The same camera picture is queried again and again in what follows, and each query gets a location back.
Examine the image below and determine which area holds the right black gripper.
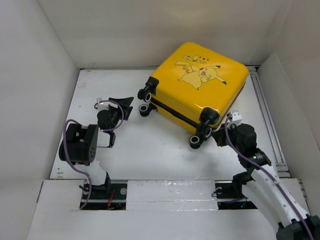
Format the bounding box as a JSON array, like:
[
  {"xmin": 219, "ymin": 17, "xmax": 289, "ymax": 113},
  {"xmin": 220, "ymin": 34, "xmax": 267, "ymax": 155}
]
[{"xmin": 210, "ymin": 121, "xmax": 244, "ymax": 154}]

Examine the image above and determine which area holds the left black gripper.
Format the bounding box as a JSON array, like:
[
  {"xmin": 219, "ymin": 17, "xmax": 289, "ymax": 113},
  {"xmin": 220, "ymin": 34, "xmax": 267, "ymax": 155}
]
[{"xmin": 106, "ymin": 97, "xmax": 134, "ymax": 132}]

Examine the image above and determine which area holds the yellow hard-shell suitcase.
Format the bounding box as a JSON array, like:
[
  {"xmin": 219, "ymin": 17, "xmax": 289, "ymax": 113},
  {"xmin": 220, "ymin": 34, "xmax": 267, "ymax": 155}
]
[{"xmin": 137, "ymin": 41, "xmax": 249, "ymax": 149}]

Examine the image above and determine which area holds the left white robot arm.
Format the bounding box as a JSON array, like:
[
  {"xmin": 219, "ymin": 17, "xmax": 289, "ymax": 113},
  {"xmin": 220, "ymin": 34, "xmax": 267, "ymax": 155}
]
[{"xmin": 58, "ymin": 96, "xmax": 134, "ymax": 199}]

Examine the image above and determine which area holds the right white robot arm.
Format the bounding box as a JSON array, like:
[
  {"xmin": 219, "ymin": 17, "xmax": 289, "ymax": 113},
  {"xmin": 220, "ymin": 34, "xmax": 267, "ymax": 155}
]
[{"xmin": 212, "ymin": 121, "xmax": 320, "ymax": 240}]

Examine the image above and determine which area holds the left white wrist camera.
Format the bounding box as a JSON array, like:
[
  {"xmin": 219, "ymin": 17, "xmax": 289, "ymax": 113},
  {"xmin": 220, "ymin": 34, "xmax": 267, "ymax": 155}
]
[{"xmin": 94, "ymin": 98, "xmax": 109, "ymax": 111}]

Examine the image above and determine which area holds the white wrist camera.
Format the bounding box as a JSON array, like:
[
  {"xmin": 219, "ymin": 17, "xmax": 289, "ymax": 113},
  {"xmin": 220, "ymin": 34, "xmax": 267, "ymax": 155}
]
[
  {"xmin": 94, "ymin": 98, "xmax": 109, "ymax": 111},
  {"xmin": 227, "ymin": 110, "xmax": 242, "ymax": 129}
]

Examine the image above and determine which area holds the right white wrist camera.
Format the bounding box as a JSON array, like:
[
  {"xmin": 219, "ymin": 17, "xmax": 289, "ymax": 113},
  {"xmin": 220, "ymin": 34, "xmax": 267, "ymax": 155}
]
[{"xmin": 227, "ymin": 110, "xmax": 242, "ymax": 129}]

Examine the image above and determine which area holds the aluminium frame rail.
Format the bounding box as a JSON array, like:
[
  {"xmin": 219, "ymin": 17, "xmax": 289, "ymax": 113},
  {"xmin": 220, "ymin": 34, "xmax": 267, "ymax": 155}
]
[{"xmin": 249, "ymin": 65, "xmax": 308, "ymax": 201}]

